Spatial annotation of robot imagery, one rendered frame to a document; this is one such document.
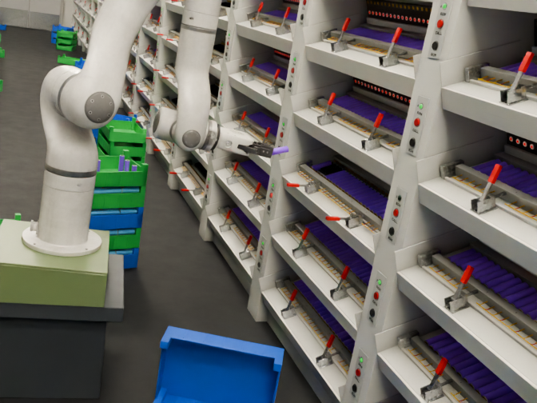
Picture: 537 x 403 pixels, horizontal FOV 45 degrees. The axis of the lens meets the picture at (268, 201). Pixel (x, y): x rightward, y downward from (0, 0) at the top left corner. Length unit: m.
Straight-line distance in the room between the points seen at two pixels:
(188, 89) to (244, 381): 0.76
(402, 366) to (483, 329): 0.28
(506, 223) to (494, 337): 0.20
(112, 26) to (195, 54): 0.24
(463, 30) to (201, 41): 0.66
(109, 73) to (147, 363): 0.83
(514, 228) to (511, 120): 0.18
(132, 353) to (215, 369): 0.32
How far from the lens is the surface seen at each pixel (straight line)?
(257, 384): 1.73
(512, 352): 1.21
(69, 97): 1.50
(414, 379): 1.44
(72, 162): 1.57
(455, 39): 1.35
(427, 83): 1.39
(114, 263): 1.81
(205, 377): 1.74
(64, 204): 1.60
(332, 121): 1.82
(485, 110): 1.24
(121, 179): 2.32
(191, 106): 1.63
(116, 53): 1.54
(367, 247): 1.54
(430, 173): 1.38
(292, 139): 2.00
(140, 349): 1.98
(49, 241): 1.64
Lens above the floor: 1.02
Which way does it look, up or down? 17 degrees down
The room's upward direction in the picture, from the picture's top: 10 degrees clockwise
